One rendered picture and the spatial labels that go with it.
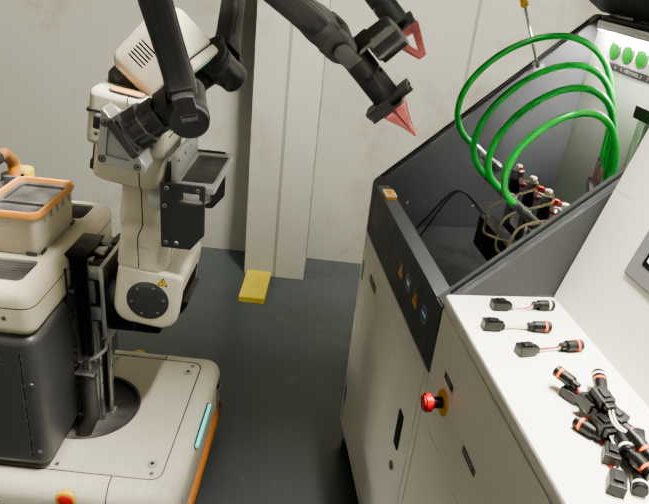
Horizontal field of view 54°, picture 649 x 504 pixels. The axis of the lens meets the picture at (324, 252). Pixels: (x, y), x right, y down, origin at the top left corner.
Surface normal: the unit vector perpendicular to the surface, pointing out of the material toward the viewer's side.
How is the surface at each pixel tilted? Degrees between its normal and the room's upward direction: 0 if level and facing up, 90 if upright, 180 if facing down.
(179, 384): 0
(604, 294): 76
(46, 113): 90
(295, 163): 90
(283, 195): 90
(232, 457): 0
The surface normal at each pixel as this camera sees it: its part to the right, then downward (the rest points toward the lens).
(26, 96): -0.04, 0.44
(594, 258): -0.94, -0.25
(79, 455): 0.10, -0.89
